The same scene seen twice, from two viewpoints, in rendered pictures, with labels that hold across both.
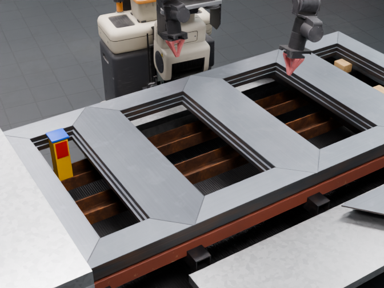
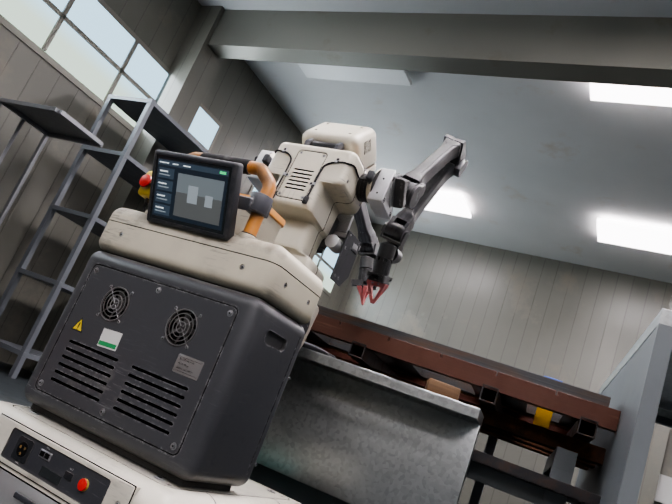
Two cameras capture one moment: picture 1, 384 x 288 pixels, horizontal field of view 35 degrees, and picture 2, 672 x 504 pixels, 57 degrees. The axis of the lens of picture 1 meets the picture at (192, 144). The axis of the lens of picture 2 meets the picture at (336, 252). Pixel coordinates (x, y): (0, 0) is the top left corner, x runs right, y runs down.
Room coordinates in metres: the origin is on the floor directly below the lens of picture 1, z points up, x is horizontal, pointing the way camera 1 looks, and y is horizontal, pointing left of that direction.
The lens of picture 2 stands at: (3.51, 1.57, 0.50)
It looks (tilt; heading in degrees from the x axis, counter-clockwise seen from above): 15 degrees up; 233
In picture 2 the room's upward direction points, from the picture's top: 21 degrees clockwise
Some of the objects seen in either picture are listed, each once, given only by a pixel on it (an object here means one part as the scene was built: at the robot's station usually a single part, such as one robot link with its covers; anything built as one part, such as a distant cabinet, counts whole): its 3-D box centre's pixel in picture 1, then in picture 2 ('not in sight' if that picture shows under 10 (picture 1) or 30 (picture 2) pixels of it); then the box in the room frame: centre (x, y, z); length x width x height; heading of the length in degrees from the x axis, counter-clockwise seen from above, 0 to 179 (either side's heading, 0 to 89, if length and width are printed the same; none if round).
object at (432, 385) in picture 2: not in sight; (441, 391); (2.01, 0.32, 0.71); 0.10 x 0.06 x 0.05; 136
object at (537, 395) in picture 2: not in sight; (363, 338); (2.12, 0.02, 0.80); 1.62 x 0.04 x 0.06; 121
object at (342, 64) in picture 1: (343, 66); not in sight; (2.30, -0.65, 0.79); 0.06 x 0.05 x 0.04; 31
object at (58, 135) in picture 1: (57, 136); not in sight; (1.65, 0.45, 0.88); 0.06 x 0.06 x 0.02; 31
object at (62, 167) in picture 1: (61, 161); (544, 412); (1.65, 0.45, 0.78); 0.05 x 0.05 x 0.19; 31
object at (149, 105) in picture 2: not in sight; (117, 253); (1.82, -3.56, 1.14); 1.19 x 0.50 x 2.28; 24
